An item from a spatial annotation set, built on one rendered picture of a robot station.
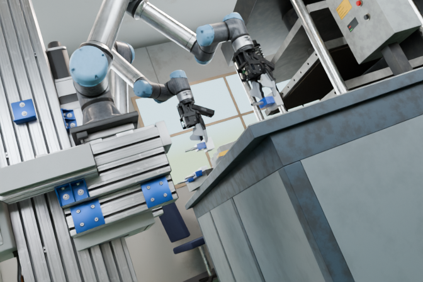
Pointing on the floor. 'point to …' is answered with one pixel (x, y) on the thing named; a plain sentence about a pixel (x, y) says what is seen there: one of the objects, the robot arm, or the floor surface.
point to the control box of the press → (374, 15)
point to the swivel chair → (174, 221)
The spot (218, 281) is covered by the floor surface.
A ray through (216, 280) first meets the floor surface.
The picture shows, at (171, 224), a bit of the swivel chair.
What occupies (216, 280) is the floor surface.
